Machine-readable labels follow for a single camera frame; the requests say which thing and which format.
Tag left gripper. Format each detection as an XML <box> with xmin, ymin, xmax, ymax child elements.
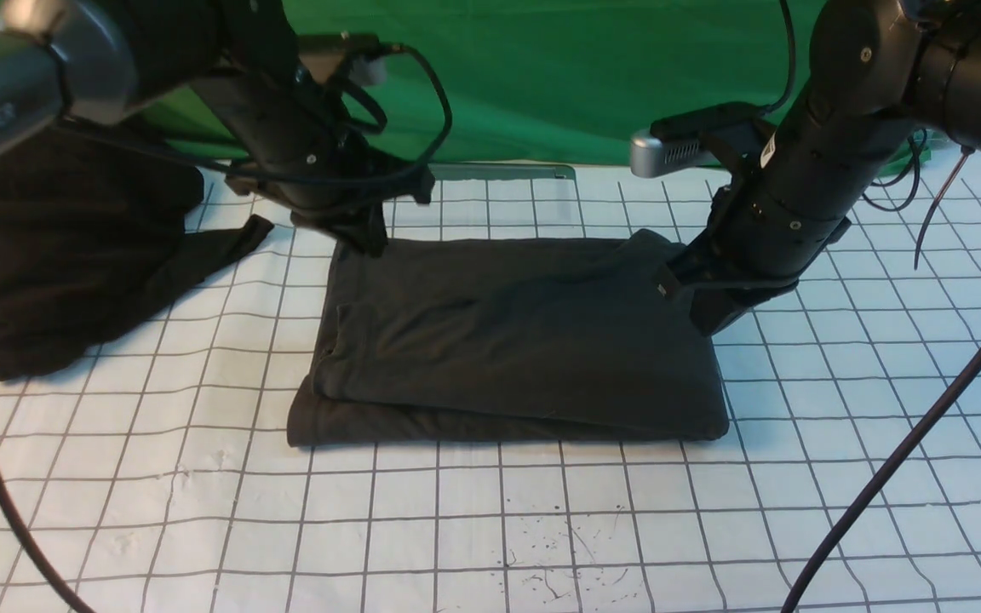
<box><xmin>227</xmin><ymin>152</ymin><xmax>436</xmax><ymax>256</ymax></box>

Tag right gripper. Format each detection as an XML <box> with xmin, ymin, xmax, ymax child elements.
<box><xmin>657</xmin><ymin>185</ymin><xmax>852</xmax><ymax>336</ymax></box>

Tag gray long-sleeve top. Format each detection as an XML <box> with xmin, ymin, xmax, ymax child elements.
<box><xmin>285</xmin><ymin>230</ymin><xmax>731</xmax><ymax>447</ymax></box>

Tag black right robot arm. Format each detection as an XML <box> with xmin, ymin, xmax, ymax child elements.
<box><xmin>630</xmin><ymin>1</ymin><xmax>981</xmax><ymax>336</ymax></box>

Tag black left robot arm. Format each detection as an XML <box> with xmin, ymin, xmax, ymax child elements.
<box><xmin>0</xmin><ymin>1</ymin><xmax>452</xmax><ymax>257</ymax></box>

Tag green backdrop cloth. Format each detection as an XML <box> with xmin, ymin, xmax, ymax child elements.
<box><xmin>141</xmin><ymin>0</ymin><xmax>934</xmax><ymax>168</ymax></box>

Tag black garment pile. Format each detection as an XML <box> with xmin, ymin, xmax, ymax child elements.
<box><xmin>0</xmin><ymin>129</ymin><xmax>273</xmax><ymax>381</ymax></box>

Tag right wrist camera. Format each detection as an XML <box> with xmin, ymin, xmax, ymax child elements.
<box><xmin>629</xmin><ymin>101</ymin><xmax>777</xmax><ymax>178</ymax></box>

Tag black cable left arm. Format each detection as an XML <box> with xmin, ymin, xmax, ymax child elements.
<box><xmin>320</xmin><ymin>43</ymin><xmax>454</xmax><ymax>188</ymax></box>

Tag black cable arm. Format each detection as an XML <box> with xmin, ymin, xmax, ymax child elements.
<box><xmin>320</xmin><ymin>43</ymin><xmax>454</xmax><ymax>188</ymax></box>
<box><xmin>780</xmin><ymin>264</ymin><xmax>981</xmax><ymax>613</ymax></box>

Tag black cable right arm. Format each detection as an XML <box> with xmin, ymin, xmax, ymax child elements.
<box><xmin>780</xmin><ymin>264</ymin><xmax>981</xmax><ymax>613</ymax></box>

